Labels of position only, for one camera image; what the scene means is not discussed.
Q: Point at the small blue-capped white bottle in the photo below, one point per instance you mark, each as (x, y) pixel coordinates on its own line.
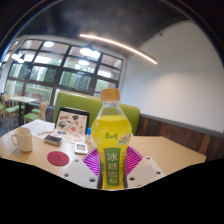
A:
(88, 136)

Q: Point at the white paper sheet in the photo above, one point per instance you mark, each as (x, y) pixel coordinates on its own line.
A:
(38, 128)

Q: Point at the wooden chairs with green seats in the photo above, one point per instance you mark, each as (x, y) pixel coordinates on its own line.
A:
(10, 110)

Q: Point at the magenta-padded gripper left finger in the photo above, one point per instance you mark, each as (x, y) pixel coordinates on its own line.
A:
(80, 173)

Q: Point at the black pendant lamps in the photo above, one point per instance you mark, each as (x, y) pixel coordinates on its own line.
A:
(89, 51)

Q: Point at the white mug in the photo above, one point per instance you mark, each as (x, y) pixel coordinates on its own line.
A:
(23, 140)

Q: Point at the small dark box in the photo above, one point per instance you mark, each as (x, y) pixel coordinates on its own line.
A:
(53, 140)

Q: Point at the light wooden dining table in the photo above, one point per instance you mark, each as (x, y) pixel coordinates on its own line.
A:
(23, 99)

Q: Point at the yellow drink bottle orange cap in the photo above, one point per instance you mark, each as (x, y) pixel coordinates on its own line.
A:
(111, 140)

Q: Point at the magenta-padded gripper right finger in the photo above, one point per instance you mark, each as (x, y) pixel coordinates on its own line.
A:
(145, 171)

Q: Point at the small white device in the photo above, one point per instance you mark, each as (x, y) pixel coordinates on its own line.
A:
(81, 148)

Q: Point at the black tablet with picture screen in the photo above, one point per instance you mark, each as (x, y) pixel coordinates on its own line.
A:
(71, 121)

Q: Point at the long curved ceiling light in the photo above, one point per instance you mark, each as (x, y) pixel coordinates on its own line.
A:
(116, 45)

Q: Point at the green upholstered bench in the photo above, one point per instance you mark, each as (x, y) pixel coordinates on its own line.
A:
(78, 101)

